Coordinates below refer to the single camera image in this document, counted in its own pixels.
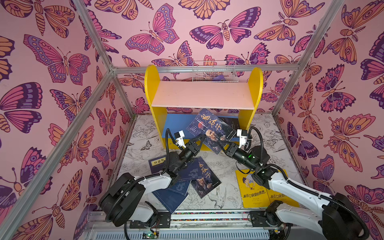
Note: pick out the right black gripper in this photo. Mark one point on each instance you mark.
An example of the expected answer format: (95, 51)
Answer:
(229, 147)

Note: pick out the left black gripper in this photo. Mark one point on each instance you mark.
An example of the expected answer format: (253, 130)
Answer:
(192, 151)

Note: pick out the dark portrait book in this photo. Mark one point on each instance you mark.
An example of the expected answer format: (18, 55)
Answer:
(214, 128)
(206, 180)

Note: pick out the black wolf cover book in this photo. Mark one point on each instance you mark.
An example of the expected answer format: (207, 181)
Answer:
(232, 122)

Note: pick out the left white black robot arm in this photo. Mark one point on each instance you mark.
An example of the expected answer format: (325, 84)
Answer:
(122, 201)

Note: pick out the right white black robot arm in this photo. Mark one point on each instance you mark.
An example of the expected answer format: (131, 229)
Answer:
(329, 215)

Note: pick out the navy book yellow label top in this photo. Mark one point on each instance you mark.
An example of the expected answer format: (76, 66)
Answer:
(191, 172)

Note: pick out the yellow wooden bookshelf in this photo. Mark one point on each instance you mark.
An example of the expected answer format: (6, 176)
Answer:
(160, 95)

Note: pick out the navy book behind left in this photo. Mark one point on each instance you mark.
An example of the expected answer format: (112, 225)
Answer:
(157, 164)

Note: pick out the navy book middle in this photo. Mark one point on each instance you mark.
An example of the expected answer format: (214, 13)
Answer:
(180, 188)

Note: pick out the yellow cartoon book left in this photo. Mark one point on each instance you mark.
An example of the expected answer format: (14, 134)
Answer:
(253, 195)

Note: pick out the yellow cartoon book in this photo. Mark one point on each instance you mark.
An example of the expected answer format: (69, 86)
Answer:
(271, 196)
(253, 195)

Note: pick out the navy book bottom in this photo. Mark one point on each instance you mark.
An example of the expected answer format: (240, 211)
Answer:
(170, 200)

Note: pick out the yellow cartoon book right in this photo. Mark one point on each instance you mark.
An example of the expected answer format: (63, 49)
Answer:
(271, 196)

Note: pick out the small green circuit board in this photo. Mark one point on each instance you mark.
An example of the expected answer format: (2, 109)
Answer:
(150, 235)

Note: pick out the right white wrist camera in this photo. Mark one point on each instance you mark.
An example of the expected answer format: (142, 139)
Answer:
(245, 139)

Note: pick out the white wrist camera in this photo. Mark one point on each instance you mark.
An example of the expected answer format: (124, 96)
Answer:
(179, 138)
(245, 139)

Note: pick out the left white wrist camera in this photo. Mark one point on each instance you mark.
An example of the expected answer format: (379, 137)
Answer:
(179, 138)

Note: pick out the clear wire basket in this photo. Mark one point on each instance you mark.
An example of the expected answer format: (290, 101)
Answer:
(212, 71)

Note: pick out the aluminium mounting rail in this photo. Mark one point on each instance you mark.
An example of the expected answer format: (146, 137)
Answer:
(199, 225)

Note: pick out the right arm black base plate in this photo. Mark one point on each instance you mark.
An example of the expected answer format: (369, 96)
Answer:
(262, 218)

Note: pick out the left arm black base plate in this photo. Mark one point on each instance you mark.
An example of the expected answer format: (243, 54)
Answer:
(163, 220)

